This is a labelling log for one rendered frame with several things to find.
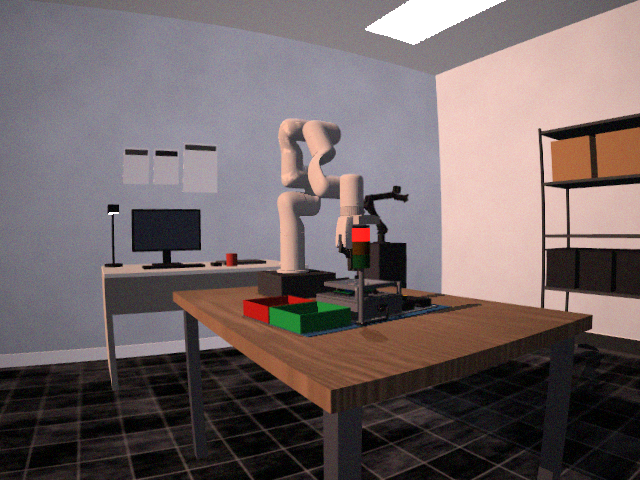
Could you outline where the green bin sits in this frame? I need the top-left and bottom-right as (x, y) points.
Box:
(269, 301), (351, 334)

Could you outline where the red bin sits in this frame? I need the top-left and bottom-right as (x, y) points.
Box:
(243, 295), (314, 324)

